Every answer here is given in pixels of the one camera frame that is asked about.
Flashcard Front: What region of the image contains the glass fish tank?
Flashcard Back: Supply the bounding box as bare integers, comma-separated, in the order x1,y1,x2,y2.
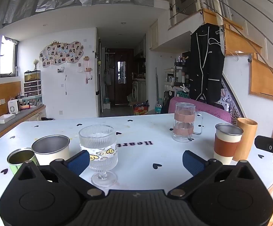
24,70,42,83

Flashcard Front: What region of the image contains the glass mug with pink bands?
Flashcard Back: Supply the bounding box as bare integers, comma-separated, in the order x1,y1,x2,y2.
172,103,204,143

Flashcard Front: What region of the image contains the ribbed glass goblet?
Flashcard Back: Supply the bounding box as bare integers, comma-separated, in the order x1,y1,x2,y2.
78,125,118,189

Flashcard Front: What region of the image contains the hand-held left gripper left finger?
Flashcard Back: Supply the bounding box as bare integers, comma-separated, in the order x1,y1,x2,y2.
13,150,106,201

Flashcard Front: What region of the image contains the white cup brown sleeve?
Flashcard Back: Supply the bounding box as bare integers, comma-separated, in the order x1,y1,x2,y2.
213,123,244,165

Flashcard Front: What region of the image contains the small drawer unit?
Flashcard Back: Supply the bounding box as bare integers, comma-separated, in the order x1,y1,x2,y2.
23,80,42,97

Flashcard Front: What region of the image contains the black jacket with white trim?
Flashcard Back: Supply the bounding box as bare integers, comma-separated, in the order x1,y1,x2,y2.
188,23,226,104

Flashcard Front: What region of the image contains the pink hanging lanyard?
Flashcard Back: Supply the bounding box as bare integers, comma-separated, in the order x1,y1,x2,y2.
84,56,93,84

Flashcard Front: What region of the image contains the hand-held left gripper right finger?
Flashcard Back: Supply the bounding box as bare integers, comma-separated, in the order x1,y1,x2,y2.
167,150,260,200

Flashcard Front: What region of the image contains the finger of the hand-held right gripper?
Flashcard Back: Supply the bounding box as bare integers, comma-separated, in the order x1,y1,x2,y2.
255,135,273,167

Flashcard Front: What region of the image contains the white steel cup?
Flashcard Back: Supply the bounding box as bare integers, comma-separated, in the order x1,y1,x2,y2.
31,135,70,166

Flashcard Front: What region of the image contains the window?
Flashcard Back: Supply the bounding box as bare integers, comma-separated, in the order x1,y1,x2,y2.
0,35,18,78

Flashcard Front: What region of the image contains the wooden cup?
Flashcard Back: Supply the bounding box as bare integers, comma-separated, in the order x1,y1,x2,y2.
232,118,258,162

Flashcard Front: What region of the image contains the water bottle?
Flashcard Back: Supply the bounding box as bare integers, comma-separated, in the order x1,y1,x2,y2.
155,97,163,114

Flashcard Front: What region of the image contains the black storage rack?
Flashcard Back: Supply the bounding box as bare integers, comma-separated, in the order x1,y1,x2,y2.
174,56,190,93

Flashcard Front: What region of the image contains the dark wooden door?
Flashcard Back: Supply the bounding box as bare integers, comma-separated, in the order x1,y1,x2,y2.
114,48,135,105

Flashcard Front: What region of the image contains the white pegboard panel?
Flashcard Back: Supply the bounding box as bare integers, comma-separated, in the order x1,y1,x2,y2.
218,74,242,124

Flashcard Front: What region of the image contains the red snack box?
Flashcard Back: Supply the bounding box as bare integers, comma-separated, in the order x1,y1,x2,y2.
133,101,150,116

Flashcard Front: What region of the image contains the wooden staircase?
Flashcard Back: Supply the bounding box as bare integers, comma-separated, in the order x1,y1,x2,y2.
202,8,273,137

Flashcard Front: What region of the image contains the washing machine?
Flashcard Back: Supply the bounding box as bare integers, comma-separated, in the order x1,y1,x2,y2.
132,80,146,102

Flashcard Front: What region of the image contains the metal stair railing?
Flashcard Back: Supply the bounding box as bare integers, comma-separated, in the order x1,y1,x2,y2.
168,0,273,98

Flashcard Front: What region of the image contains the grey tote bag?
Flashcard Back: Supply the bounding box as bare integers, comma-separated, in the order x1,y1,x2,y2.
104,68,112,86

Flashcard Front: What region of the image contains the flat white box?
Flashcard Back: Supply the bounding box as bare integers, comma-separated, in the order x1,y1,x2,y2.
0,113,16,125

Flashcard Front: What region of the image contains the kitchen counter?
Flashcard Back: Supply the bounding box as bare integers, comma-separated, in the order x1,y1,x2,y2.
0,105,47,148

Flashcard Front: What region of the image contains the cloud-shaped photo board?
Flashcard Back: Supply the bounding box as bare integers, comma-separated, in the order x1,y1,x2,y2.
39,40,84,69

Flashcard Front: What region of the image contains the small white appliance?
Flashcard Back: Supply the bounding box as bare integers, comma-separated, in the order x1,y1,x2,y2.
8,99,21,114

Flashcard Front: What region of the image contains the pink chair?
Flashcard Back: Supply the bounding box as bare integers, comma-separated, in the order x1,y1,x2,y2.
168,96,232,124

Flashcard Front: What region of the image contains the green tin cup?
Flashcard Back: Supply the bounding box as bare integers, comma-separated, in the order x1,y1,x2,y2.
7,147,40,176

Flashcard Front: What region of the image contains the white heart-print tablecloth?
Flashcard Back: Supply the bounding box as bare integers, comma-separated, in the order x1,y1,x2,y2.
0,111,273,226

